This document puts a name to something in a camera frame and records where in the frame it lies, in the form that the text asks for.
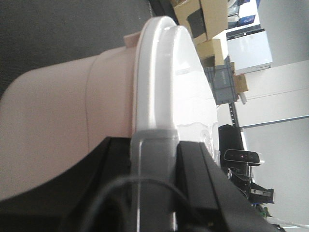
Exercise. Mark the grey plastic crate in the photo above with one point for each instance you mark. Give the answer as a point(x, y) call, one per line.
point(221, 83)

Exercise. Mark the large open cardboard box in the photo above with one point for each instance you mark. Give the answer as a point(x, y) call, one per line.
point(204, 19)

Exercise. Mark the white box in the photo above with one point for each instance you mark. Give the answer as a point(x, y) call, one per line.
point(250, 52)

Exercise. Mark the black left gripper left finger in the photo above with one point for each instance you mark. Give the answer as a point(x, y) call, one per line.
point(58, 205)

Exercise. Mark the white lidded plastic bin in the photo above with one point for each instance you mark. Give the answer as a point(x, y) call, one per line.
point(52, 117)

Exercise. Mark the black webcam on stand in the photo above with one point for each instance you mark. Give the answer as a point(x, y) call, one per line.
point(245, 160)

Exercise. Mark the small cardboard box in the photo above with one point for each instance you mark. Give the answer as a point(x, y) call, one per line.
point(240, 83)

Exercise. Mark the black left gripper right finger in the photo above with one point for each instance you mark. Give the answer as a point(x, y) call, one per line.
point(217, 202)

